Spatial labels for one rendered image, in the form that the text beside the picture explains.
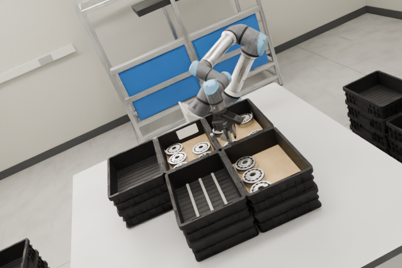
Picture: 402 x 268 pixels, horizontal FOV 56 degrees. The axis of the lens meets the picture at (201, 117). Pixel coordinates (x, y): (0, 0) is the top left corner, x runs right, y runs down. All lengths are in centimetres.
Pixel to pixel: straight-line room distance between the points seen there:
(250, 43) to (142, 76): 185
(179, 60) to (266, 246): 254
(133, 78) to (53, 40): 118
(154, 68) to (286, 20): 211
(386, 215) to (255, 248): 54
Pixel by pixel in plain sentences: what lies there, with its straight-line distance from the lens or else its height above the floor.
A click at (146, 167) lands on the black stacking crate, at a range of 220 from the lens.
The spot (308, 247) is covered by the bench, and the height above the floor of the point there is 70.
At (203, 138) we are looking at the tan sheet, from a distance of 222.
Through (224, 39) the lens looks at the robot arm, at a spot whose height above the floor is 131.
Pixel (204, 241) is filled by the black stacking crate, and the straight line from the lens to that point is 164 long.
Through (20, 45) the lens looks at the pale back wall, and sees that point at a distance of 464.
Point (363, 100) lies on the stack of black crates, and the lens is 267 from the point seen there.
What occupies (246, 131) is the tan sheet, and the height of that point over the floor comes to 83.
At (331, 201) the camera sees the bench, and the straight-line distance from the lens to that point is 179.
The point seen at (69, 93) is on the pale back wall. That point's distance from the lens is 475.
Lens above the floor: 195
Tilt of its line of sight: 27 degrees down
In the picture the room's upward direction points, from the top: 22 degrees counter-clockwise
